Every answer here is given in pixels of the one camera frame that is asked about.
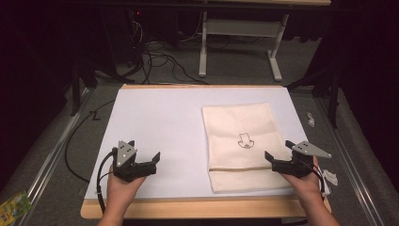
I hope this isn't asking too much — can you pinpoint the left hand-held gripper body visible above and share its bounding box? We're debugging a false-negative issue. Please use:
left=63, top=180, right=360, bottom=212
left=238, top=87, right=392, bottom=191
left=112, top=140, right=157, bottom=184

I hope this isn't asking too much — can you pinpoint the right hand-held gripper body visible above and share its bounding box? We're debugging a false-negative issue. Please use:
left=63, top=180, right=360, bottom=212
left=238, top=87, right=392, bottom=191
left=271, top=140, right=333, bottom=179

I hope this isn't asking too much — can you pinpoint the cream towel with line drawing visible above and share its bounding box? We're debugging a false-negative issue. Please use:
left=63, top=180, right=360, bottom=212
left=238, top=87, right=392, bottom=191
left=201, top=102, right=295, bottom=194

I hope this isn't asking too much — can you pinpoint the person's right hand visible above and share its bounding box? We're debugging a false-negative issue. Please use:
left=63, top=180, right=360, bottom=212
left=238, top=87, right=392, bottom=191
left=279, top=156, right=322, bottom=205

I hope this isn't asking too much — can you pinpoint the person's left hand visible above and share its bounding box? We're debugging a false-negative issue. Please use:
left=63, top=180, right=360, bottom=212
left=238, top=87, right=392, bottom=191
left=105, top=174, right=148, bottom=209

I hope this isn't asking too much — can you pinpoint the white table mat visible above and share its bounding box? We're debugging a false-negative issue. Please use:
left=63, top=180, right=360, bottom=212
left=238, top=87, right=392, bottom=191
left=84, top=87, right=331, bottom=201

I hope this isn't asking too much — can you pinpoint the crumpled white tape scrap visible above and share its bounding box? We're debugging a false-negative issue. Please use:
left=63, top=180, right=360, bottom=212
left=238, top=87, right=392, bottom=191
left=322, top=169, right=340, bottom=186

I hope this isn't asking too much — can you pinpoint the wooden table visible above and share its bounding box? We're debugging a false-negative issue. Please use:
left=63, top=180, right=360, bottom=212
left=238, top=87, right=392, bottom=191
left=80, top=83, right=332, bottom=220

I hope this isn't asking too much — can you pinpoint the black metal stand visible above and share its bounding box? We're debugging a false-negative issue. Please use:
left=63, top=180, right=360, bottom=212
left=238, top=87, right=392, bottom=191
left=69, top=56, right=99, bottom=118
left=285, top=67, right=343, bottom=129

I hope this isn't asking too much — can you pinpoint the green printed packet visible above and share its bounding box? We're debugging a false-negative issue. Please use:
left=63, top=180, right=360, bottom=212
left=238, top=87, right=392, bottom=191
left=0, top=189, right=33, bottom=226

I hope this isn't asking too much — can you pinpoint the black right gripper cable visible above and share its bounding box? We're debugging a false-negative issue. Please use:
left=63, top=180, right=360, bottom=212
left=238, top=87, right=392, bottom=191
left=309, top=162, right=327, bottom=196

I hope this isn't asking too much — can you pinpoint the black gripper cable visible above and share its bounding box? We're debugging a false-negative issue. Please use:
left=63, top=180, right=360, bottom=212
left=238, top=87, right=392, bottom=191
left=309, top=162, right=327, bottom=196
left=95, top=150, right=118, bottom=215

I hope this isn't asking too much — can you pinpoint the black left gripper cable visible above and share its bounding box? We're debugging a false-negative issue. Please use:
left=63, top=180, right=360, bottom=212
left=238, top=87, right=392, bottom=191
left=95, top=150, right=118, bottom=215

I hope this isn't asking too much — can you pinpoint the metal floor rail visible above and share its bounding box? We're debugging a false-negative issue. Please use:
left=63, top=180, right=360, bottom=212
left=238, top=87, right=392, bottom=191
left=17, top=88, right=92, bottom=226
left=314, top=95, right=385, bottom=226

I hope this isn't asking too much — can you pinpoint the black floor cable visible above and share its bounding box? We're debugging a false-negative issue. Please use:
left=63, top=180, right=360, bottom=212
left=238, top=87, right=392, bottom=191
left=64, top=99, right=116, bottom=184

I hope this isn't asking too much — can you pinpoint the tangle of black cables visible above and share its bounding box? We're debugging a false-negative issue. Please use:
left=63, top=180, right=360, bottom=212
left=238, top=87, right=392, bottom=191
left=130, top=18, right=210, bottom=86

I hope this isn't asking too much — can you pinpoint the white metal desk frame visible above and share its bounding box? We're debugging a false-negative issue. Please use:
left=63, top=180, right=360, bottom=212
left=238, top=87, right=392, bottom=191
left=198, top=11, right=290, bottom=83

